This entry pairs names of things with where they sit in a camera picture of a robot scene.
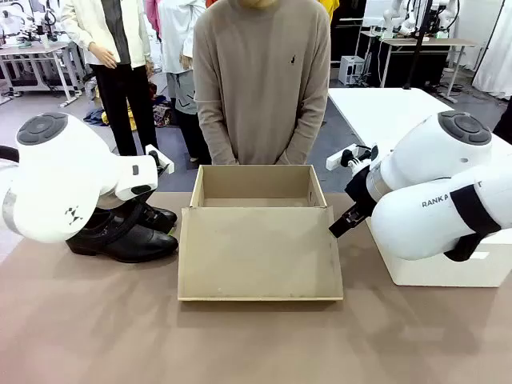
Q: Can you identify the blue and yellow clothes pile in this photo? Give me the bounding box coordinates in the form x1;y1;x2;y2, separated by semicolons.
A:
82;107;118;127

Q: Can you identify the grey background workbench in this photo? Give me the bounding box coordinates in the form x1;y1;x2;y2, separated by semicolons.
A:
0;39;87;109

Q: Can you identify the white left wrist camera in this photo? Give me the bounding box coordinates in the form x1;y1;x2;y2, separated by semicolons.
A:
143;144;176;176

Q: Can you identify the white background robot setup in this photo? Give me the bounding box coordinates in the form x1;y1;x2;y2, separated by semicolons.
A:
0;0;63;49

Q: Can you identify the person in beige sweater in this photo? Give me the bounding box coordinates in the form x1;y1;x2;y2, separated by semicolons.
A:
192;0;332;166

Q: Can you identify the black tripod pole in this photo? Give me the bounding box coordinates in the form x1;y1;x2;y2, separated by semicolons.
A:
402;0;435;91

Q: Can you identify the person's right forearm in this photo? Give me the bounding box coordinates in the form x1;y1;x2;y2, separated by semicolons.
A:
194;86;241;166

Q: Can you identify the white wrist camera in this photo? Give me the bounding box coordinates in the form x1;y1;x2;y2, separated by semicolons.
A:
143;144;176;176
326;142;379;171

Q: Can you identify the brown top background desk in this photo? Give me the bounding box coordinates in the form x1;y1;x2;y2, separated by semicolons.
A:
359;30;477;89

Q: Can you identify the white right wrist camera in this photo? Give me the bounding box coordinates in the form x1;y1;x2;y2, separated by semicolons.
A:
326;142;379;171

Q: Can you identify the white plastic storage bin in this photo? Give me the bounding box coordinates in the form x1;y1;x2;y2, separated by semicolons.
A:
364;218;512;288

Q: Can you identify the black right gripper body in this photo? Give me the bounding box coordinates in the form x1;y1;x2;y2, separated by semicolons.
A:
344;166;379;213

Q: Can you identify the mannequin in white shirt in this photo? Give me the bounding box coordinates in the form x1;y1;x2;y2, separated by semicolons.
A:
158;0;213;163

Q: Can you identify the white curtain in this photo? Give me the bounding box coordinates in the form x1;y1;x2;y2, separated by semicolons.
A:
471;0;512;101

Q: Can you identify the yellow garment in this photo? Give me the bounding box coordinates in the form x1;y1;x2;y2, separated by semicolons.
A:
318;0;341;22

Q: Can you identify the brown cardboard shoe box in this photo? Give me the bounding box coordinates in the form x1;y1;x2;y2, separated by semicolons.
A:
177;163;345;303

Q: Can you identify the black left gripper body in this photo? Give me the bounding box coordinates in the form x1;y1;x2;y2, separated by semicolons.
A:
97;190;155;216

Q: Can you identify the pink hanging garment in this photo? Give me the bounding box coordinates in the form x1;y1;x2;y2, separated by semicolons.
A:
144;0;162;40

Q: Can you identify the patterned cloth heap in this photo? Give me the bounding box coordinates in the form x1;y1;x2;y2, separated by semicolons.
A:
148;82;176;129

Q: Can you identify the mannequin in cream jacket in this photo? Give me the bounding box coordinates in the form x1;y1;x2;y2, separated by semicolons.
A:
59;0;161;158

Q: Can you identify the white cube machine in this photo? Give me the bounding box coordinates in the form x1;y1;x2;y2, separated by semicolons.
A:
338;55;367;86

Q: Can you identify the person's left forearm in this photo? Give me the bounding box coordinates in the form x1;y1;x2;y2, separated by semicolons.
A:
275;86;331;166

